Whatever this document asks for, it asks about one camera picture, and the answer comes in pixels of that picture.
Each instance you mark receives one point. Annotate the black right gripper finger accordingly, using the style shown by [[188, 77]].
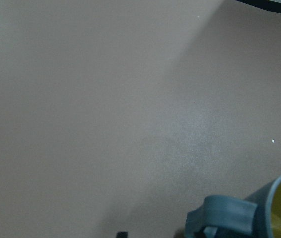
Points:
[[122, 234]]

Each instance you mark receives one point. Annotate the blue cup yellow inside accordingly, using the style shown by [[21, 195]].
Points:
[[256, 216]]

